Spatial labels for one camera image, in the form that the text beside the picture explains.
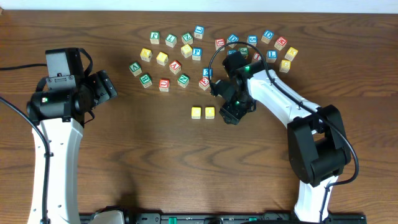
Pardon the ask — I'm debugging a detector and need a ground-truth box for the red u block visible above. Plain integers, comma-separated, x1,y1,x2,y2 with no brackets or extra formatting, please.
215,39,226,50
159,79,170,92

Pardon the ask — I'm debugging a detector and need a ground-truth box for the green B block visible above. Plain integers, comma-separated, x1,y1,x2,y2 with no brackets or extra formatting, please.
139,73,152,88

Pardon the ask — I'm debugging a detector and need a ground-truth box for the green N block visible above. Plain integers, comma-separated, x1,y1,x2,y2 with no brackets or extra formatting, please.
177,73,190,88

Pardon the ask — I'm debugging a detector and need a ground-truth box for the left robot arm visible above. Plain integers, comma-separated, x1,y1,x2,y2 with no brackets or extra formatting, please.
27,70,117,223

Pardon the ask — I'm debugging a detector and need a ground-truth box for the yellow K block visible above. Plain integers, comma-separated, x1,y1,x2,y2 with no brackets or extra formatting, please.
285,47,298,62

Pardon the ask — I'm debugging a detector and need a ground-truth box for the yellow block left middle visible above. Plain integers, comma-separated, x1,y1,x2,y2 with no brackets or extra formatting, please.
156,52,169,66

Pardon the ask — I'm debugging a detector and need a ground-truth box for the red 3 block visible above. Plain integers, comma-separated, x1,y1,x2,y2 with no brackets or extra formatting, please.
198,77,210,90

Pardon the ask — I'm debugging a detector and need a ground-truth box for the red I block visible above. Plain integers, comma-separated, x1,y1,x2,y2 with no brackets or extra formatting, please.
252,52,261,63

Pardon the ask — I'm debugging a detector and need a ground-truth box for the red U block bottom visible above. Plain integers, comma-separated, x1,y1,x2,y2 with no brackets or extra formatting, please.
159,79,170,92

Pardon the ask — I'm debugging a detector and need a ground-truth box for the blue J block top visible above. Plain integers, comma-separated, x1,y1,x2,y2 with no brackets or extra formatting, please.
194,26,205,39

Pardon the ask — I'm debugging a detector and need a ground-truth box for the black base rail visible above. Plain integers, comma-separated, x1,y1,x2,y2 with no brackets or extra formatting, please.
127,212,367,224

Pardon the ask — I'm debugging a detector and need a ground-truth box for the yellow C block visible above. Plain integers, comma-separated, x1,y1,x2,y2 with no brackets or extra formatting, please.
191,106,201,119

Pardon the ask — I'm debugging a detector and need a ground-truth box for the blue P block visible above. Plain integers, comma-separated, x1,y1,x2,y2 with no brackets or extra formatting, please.
192,47,202,61

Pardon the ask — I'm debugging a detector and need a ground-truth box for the blue D block right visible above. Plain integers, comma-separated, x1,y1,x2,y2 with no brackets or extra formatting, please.
261,30,274,44

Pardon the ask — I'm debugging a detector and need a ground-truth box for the yellow X block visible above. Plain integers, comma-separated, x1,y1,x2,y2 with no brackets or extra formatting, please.
140,48,152,62

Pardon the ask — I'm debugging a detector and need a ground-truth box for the red M block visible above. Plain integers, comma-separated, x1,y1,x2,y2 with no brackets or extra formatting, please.
274,37,287,51

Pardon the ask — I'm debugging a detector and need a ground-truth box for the green A block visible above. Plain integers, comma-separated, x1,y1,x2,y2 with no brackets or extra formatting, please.
129,62,142,77

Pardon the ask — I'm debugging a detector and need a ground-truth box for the green J block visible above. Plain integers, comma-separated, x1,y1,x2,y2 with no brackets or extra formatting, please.
239,47,249,59

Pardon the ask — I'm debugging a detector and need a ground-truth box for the green L block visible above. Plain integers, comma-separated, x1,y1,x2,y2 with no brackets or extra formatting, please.
165,34,177,48

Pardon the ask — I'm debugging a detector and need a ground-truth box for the red A block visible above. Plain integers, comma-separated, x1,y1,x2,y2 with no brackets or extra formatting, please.
169,60,182,75

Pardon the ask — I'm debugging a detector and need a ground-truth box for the yellow S block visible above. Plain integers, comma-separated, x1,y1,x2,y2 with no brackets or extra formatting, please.
181,44,193,58

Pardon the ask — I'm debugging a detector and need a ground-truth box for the yellow O block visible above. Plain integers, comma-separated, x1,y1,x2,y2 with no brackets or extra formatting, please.
205,106,215,119

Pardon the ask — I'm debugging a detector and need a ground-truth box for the blue d block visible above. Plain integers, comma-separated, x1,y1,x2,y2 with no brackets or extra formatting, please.
227,34,239,49
261,30,274,44

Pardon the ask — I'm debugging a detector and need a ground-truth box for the blue L block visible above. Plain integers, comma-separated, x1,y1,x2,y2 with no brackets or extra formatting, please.
266,50,277,63

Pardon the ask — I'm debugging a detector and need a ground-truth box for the blue S block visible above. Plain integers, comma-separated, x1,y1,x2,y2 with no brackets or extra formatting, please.
247,35,257,46

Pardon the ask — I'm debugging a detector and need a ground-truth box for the blue T block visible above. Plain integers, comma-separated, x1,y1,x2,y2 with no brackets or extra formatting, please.
228,50,237,55

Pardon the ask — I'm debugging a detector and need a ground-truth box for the yellow G block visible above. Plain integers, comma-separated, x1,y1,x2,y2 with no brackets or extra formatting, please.
279,60,291,73

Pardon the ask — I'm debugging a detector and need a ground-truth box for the green Z block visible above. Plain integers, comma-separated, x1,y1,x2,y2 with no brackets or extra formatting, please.
182,32,193,45

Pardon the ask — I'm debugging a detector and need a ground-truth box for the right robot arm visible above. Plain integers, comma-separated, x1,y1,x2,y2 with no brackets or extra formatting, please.
212,58,358,223

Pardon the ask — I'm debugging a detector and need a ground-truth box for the red U block top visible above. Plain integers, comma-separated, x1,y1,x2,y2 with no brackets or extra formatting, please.
215,39,226,50

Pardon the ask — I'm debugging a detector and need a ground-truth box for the blue D block centre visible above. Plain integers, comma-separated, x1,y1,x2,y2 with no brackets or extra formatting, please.
227,34,239,49

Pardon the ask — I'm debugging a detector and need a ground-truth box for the blue 2 block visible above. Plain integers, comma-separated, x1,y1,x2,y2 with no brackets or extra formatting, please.
202,68,213,78

